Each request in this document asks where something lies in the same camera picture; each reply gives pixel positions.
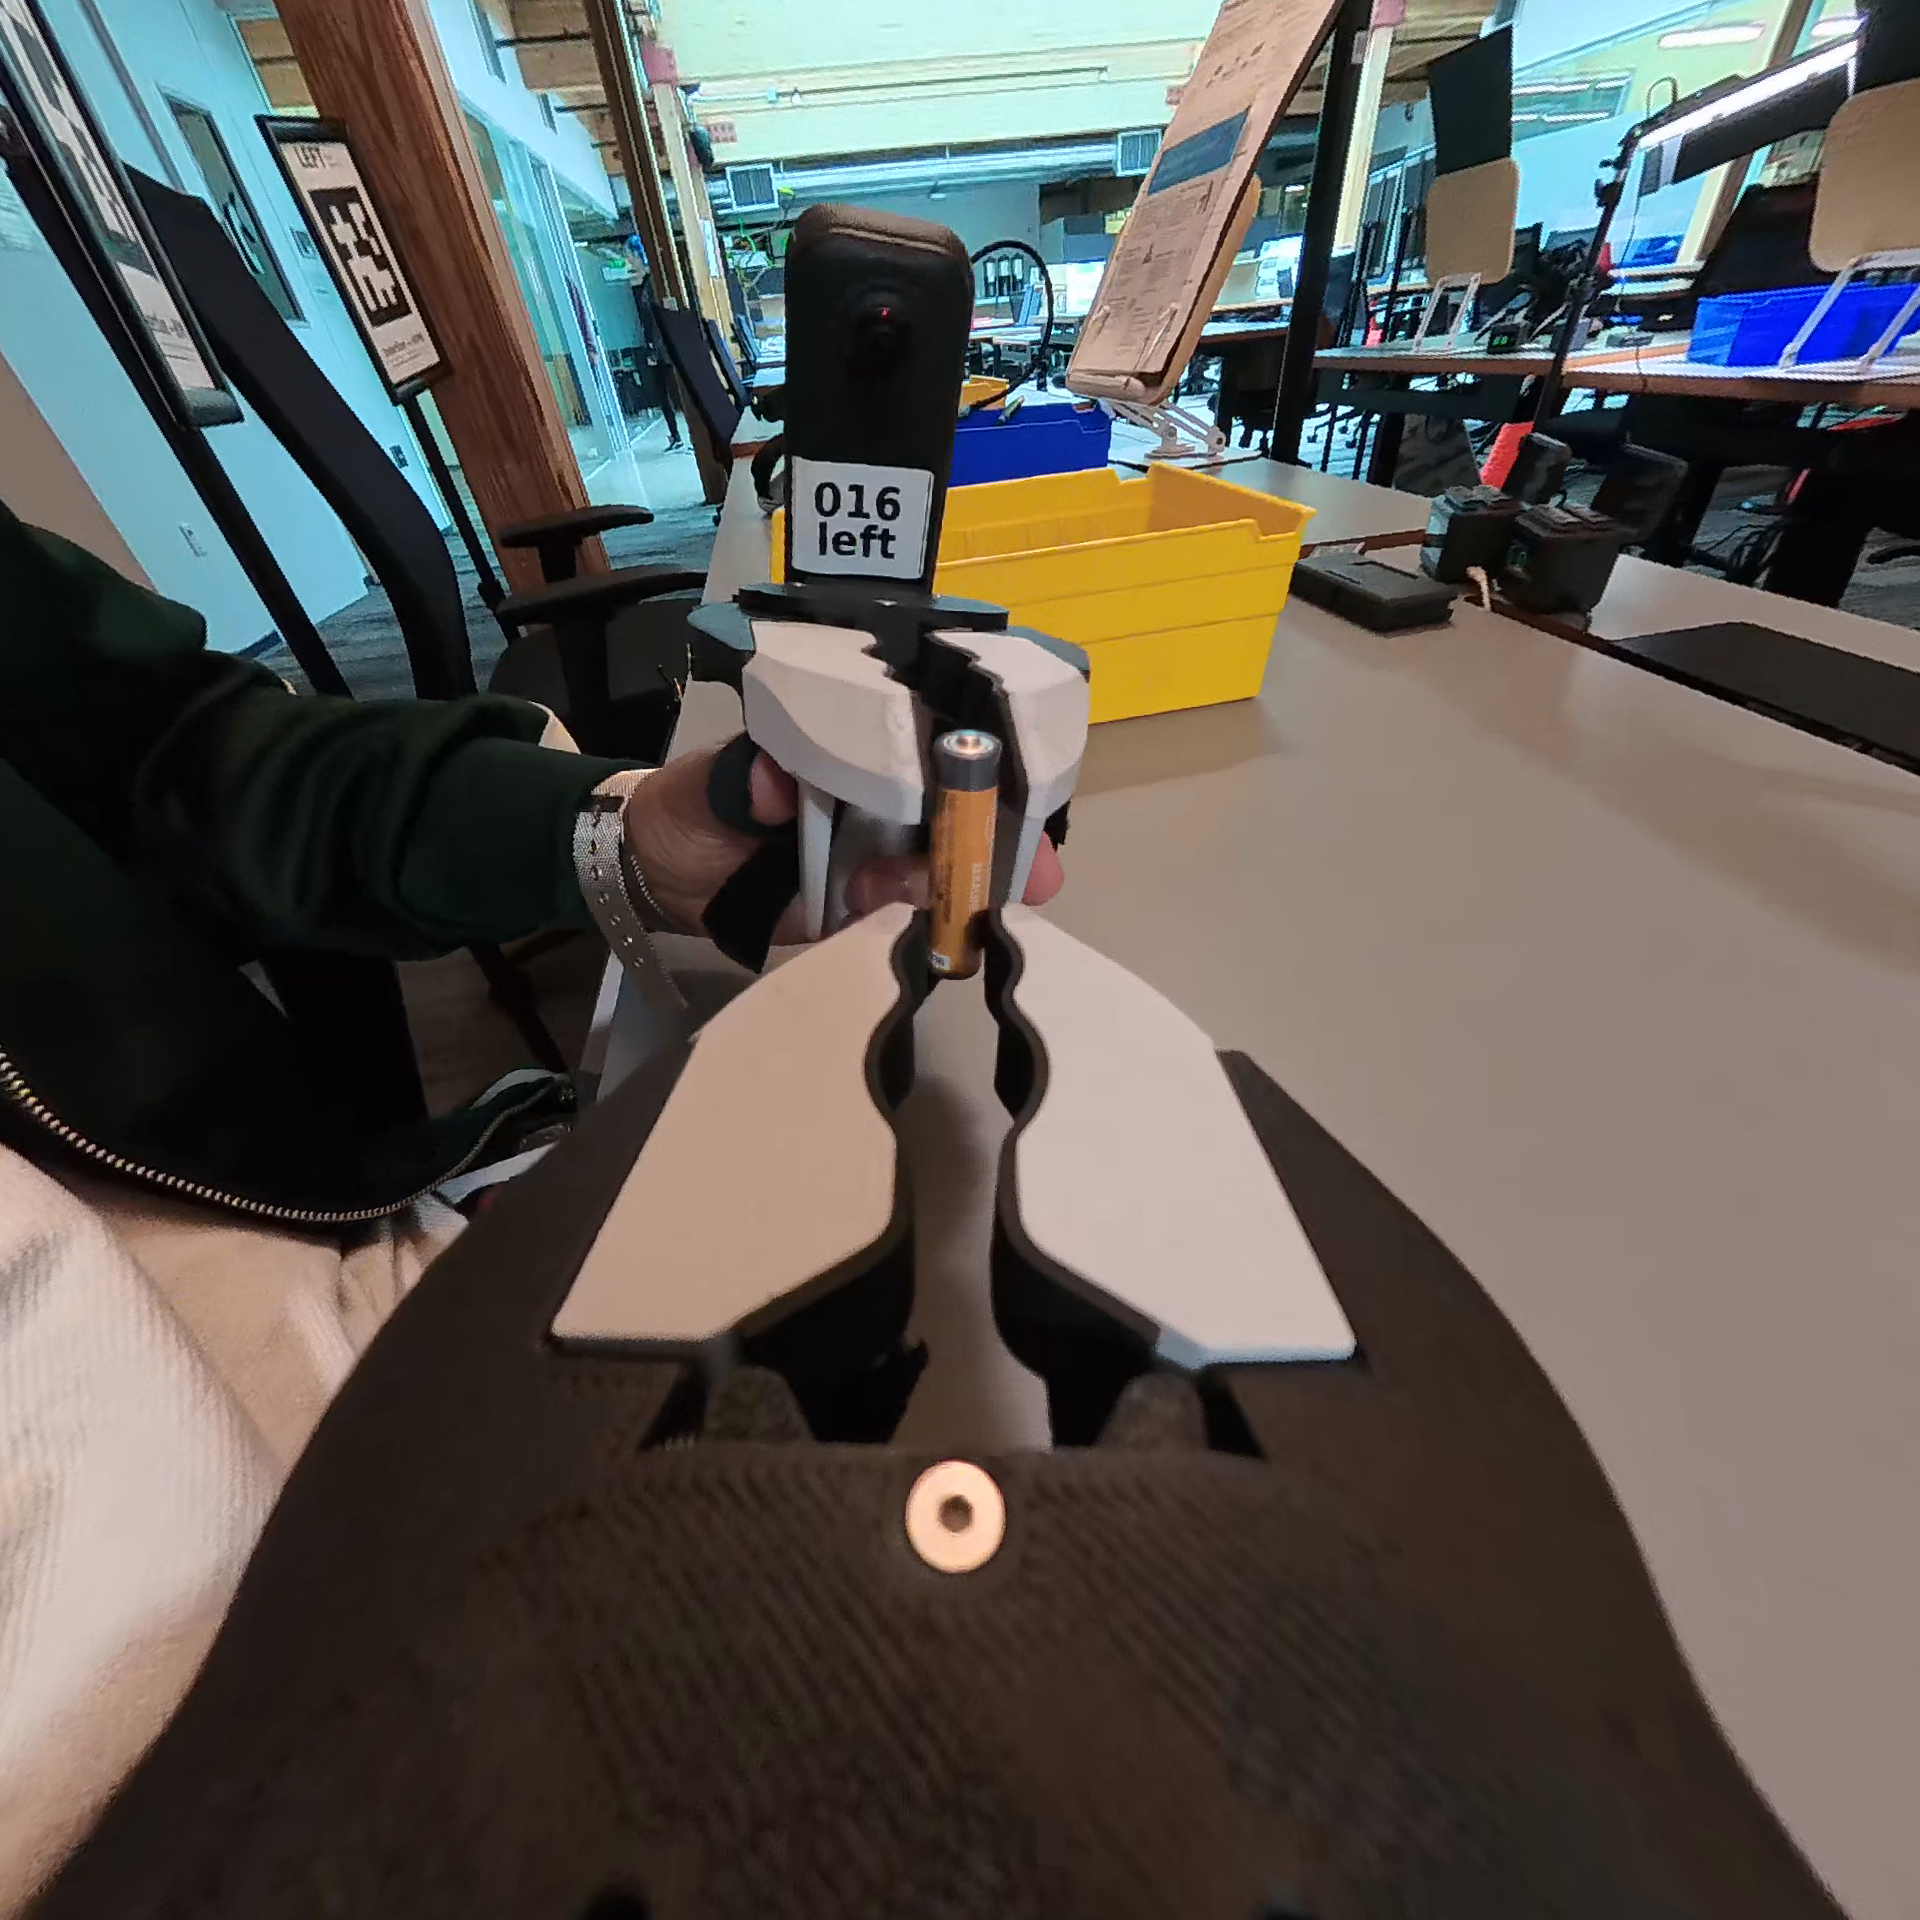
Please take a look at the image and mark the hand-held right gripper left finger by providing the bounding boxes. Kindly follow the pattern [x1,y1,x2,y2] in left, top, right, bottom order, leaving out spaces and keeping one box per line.
[547,902,920,1374]

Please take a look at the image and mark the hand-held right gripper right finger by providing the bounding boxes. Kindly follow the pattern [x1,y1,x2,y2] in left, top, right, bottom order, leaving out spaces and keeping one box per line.
[989,912,1361,1374]

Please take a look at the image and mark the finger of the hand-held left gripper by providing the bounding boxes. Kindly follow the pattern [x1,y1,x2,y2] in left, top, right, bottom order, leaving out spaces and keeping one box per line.
[738,620,922,828]
[920,625,1093,823]

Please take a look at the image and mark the orange and black battery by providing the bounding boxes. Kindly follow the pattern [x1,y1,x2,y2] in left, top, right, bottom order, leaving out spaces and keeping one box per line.
[925,727,998,980]

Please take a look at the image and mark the yellow plastic bin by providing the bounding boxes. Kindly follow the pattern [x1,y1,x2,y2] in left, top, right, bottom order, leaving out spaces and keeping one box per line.
[767,461,1315,727]

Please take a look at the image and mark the person's left forearm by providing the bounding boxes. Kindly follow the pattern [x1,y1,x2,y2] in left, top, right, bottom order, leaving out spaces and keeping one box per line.
[135,644,639,962]

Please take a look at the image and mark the grey desk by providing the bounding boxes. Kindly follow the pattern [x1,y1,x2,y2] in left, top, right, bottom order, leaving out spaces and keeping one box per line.
[599,456,1920,1920]

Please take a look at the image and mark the black desk mat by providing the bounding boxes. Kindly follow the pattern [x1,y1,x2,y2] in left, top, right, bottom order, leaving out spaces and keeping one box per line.
[1603,622,1920,767]

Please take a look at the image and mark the person's left hand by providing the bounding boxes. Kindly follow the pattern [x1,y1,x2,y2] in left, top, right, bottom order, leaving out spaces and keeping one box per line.
[618,744,1069,940]

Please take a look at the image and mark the blue plastic bin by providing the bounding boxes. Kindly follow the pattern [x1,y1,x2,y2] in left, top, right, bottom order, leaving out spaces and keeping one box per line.
[1687,276,1920,368]
[949,392,1114,485]

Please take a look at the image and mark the silver mesh wristwatch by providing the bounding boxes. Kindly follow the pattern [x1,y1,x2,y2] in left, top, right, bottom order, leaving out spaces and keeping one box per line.
[573,772,691,1009]

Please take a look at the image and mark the document stand with board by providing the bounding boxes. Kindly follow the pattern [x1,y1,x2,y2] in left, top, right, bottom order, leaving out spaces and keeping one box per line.
[1785,74,1920,368]
[1417,150,1523,337]
[1065,0,1344,452]

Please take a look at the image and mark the flat black device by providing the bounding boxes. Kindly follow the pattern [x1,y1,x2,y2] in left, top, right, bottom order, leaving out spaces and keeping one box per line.
[1294,545,1465,632]

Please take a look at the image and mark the black battery charger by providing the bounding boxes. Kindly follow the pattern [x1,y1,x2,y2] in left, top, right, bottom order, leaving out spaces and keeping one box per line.
[1417,479,1523,588]
[1591,440,1689,564]
[1506,502,1630,616]

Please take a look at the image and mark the framed marker sign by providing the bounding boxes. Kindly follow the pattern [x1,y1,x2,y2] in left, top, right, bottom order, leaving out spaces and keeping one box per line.
[256,111,511,601]
[0,0,242,429]

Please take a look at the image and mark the black office chair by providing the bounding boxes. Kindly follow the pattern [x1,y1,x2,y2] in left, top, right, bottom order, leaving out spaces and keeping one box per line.
[128,164,705,752]

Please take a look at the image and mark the beige trousers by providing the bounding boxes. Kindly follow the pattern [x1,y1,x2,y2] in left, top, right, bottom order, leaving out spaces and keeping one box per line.
[0,1140,465,1905]

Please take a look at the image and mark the green jacket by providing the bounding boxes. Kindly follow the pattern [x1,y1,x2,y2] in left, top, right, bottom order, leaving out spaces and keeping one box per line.
[0,502,577,1224]

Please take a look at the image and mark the wooden post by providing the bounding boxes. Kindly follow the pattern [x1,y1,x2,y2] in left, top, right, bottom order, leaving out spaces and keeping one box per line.
[277,0,608,588]

